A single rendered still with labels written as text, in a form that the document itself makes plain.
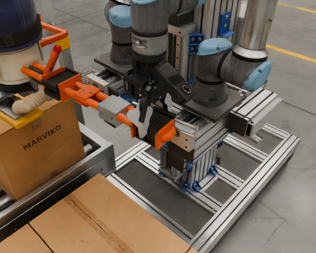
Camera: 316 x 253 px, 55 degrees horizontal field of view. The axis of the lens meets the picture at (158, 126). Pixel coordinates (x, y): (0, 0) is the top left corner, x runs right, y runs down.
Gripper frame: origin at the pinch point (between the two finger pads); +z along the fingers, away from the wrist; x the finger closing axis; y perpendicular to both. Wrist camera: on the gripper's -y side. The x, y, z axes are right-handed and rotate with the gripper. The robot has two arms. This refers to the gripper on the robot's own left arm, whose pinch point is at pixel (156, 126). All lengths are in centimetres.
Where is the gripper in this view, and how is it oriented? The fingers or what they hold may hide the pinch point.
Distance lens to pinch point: 76.4
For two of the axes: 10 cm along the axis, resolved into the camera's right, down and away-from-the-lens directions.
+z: -0.1, 7.8, 6.3
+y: -8.0, -3.8, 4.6
